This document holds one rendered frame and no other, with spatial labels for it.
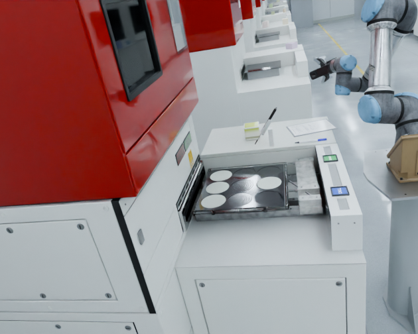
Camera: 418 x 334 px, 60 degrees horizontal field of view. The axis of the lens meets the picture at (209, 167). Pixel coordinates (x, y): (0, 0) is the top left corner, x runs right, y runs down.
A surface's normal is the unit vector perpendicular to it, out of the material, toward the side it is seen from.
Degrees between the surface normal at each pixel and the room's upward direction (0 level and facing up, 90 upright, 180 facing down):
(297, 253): 0
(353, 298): 90
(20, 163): 90
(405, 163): 90
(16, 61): 90
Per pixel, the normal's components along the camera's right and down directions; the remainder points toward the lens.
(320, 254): -0.18, -0.89
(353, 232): -0.17, 0.45
